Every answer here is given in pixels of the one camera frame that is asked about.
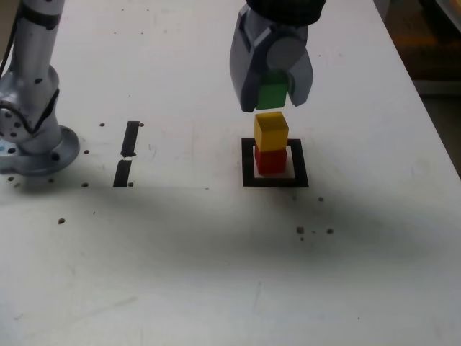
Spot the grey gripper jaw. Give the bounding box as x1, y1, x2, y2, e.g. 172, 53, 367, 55
229, 7, 278, 113
266, 35, 314, 108

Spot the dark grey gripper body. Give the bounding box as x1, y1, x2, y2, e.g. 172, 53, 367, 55
272, 22, 310, 43

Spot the green cube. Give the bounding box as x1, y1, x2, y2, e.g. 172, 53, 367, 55
255, 70, 289, 111

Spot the yellow cube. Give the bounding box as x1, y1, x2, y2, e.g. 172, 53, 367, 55
253, 111, 290, 152

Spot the red cube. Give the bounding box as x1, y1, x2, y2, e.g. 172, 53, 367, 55
254, 147, 288, 176

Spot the black tape strip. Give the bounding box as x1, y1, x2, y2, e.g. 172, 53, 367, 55
112, 120, 140, 188

